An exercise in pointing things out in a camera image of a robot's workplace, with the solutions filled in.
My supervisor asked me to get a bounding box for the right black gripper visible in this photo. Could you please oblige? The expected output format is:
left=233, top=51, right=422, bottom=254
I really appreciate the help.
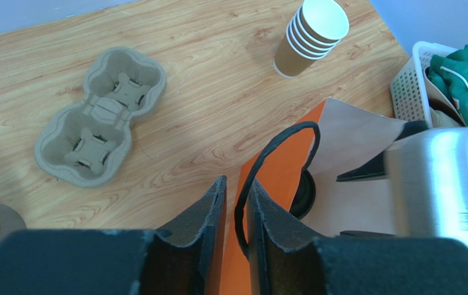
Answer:
left=336, top=120, right=429, bottom=183

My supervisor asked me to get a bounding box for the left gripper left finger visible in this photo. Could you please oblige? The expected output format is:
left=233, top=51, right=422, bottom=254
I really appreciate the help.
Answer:
left=0, top=176, right=227, bottom=294

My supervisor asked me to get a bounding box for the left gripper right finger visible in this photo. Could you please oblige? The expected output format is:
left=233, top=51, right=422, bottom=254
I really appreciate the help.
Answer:
left=247, top=181, right=468, bottom=294

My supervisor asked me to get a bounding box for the orange paper bag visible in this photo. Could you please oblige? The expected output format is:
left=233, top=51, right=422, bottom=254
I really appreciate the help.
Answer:
left=217, top=97, right=408, bottom=295

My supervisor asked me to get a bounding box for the single black cup lid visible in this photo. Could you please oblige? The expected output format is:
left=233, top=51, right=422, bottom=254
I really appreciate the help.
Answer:
left=289, top=170, right=316, bottom=219

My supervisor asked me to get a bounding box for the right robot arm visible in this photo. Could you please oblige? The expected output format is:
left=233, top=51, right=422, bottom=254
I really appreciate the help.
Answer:
left=337, top=120, right=468, bottom=247

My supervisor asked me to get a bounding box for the white laundry basket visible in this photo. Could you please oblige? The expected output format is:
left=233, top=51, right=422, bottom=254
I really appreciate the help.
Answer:
left=390, top=41, right=457, bottom=127

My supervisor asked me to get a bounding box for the beige cloth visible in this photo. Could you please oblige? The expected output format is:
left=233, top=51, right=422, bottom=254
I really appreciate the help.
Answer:
left=424, top=68, right=466, bottom=128

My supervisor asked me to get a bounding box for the stack of paper cups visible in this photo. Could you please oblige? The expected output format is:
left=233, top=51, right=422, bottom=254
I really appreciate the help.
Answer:
left=273, top=1, right=349, bottom=78

